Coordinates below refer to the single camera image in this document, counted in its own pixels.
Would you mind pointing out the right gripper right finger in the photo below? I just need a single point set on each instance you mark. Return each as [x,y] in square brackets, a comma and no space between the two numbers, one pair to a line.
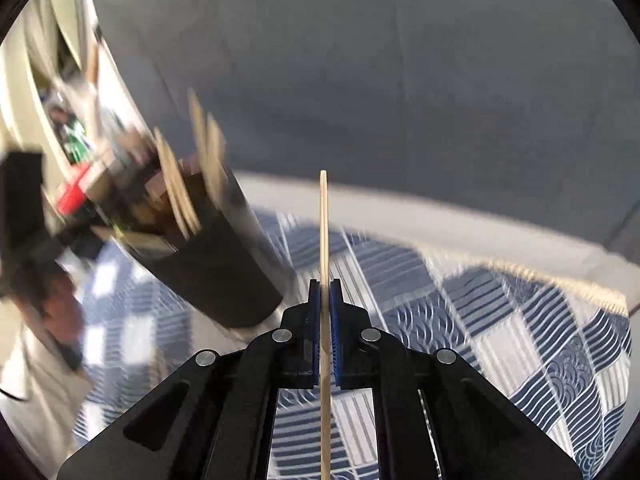
[435,417]

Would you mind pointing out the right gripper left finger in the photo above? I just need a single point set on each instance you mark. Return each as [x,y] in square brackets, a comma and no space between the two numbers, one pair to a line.
[213,417]

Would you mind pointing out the wooden chopstick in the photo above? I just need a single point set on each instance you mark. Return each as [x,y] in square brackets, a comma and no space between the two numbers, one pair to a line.
[215,173]
[181,204]
[325,331]
[198,121]

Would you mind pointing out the left hand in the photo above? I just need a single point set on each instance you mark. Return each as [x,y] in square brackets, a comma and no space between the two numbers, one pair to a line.
[62,323]

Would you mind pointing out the red bowl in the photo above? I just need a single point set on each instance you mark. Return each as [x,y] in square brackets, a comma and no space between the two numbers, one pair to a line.
[74,192]

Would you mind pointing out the green snack bag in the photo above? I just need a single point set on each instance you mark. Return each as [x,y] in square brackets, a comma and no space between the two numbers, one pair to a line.
[71,134]

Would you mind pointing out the black cylindrical utensil holder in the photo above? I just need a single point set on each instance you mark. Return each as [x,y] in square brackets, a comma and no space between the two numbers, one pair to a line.
[229,270]

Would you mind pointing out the wooden chopstick in holder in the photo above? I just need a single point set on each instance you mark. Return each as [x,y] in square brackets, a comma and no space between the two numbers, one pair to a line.
[181,204]
[215,173]
[198,121]

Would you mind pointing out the grey fabric backdrop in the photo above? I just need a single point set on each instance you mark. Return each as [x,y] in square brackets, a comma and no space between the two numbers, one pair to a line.
[528,109]

